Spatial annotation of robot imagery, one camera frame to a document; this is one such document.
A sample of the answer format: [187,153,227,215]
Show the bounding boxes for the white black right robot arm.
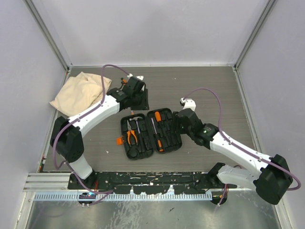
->
[173,108,293,205]

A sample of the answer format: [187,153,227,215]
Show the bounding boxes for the black orange grip screwdriver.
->
[151,118,164,153]

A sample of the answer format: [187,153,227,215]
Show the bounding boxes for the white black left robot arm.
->
[50,75,149,189]

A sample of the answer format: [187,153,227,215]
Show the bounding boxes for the black plastic tool case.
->
[116,108,183,160]

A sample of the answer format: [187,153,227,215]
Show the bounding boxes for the orange handle black shaft screwdriver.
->
[154,111,162,125]

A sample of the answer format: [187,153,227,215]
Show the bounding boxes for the white slotted cable duct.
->
[33,191,213,202]

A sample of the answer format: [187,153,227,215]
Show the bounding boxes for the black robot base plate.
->
[68,171,238,195]

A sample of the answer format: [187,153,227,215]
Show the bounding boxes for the beige cloth drawstring bag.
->
[50,72,112,117]

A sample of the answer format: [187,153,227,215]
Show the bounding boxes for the orange black needle nose pliers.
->
[127,121,138,146]

